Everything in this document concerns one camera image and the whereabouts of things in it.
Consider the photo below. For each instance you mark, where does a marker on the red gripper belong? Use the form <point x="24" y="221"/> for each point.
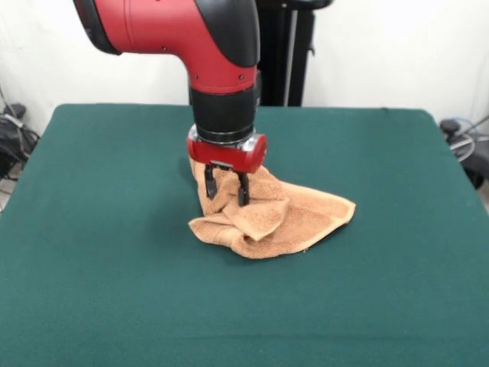
<point x="229" y="156"/>

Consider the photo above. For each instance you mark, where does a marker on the tan terry towel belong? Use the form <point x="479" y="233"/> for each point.
<point x="305" y="221"/>

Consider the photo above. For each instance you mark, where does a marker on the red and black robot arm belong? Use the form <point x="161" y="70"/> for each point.
<point x="191" y="34"/>

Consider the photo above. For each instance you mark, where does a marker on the dark green table cloth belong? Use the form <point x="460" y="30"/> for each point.
<point x="114" y="275"/>

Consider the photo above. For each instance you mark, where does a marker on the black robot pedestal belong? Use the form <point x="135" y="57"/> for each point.
<point x="290" y="57"/>

